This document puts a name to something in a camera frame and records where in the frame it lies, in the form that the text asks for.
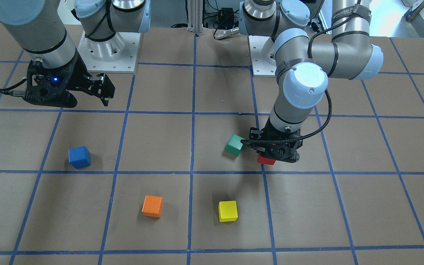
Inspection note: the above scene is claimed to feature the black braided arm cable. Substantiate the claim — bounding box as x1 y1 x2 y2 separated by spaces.
241 15 361 145

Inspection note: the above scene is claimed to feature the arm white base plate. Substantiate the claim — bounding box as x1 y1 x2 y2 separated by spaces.
248 38 311 77
77 32 142 74

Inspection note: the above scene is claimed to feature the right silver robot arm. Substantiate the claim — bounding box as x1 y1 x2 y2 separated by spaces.
0 0 151 108

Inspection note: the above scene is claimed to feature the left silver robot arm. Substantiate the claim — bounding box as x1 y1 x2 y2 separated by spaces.
239 0 384 164

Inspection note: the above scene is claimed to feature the blue wooden block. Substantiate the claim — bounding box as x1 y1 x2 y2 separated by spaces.
68 146 91 169

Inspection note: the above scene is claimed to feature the orange wooden block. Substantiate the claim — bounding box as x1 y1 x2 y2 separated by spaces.
141 195 164 218

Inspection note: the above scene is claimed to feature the yellow wooden block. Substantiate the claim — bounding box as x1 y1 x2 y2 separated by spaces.
218 200 238 222

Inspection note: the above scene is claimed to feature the red wooden block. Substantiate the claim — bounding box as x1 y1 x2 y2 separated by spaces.
257 153 276 165

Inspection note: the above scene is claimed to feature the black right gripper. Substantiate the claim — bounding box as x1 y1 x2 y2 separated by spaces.
63 51 116 107

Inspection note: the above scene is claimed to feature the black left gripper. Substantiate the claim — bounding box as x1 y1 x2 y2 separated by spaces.
249 121 303 163

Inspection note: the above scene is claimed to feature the green wooden block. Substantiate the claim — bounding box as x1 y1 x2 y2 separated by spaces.
225 134 244 157

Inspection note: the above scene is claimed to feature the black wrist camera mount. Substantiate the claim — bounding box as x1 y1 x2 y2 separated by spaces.
22 59 77 108

